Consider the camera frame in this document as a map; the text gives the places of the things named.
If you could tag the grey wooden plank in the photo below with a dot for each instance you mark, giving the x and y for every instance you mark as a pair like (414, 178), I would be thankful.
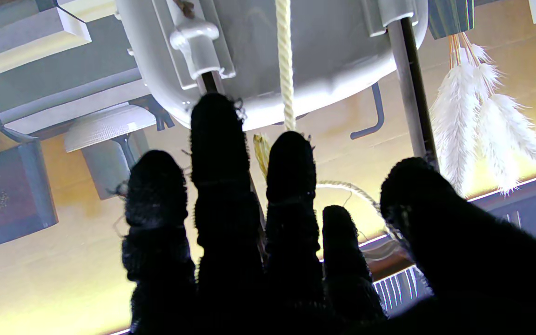
(16, 42)

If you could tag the small beige hard-shell suitcase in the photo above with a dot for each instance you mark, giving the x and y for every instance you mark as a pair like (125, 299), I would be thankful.
(333, 56)

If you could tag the white pampas grass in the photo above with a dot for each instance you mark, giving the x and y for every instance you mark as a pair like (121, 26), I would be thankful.
(463, 116)

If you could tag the dark green ribbed vase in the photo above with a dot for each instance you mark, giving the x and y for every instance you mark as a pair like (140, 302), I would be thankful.
(449, 16)

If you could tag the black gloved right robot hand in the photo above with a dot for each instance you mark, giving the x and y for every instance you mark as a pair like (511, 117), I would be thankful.
(231, 260)

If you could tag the dark slanted board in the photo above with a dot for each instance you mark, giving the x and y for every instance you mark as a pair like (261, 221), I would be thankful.
(12, 195)

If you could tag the black kitchen faucet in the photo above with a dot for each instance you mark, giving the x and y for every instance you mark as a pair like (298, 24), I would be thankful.
(378, 111)

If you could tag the light wooden shelf board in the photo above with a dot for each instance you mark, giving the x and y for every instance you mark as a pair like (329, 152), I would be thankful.
(96, 9)

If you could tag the white bowl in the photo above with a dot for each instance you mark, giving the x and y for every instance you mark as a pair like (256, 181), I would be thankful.
(105, 128)

